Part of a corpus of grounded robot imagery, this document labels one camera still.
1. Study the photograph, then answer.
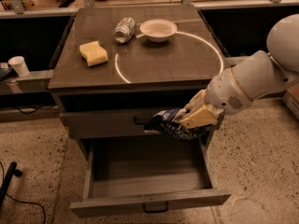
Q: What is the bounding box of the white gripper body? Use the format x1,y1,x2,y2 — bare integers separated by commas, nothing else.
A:
206,68,252,115

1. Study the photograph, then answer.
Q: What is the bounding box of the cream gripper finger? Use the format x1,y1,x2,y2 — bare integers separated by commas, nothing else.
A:
182,90,206,119
179,105,223,129

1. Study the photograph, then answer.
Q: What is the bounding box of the blue chip bag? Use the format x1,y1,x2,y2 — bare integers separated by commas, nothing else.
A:
144,108,206,140

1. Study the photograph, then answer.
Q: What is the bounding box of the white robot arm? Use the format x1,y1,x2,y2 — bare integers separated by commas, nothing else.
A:
179,14,299,129

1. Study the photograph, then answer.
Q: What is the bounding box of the closed top drawer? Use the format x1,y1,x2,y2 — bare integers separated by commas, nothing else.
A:
60,107,167,139

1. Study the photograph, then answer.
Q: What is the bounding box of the open middle drawer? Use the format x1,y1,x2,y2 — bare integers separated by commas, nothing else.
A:
70,134,231,217

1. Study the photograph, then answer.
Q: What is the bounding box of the grey drawer cabinet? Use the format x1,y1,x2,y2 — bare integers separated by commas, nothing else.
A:
47,5,239,161

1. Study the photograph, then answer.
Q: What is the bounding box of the white bowl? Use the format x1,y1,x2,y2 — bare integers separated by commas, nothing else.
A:
140,19,178,43

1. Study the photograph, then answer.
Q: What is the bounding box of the crushed soda can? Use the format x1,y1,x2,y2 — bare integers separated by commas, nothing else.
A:
114,17,135,44

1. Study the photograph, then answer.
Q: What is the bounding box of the yellow sponge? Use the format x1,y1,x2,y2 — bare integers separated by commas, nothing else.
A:
79,41,108,67

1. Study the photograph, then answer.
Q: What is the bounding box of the white paper cup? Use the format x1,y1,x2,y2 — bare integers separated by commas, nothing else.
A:
8,56,29,77

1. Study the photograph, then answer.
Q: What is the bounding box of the black stand foot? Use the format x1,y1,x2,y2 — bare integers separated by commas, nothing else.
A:
0,161,22,206

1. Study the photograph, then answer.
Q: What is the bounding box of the black floor cable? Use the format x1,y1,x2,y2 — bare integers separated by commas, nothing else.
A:
0,161,47,224

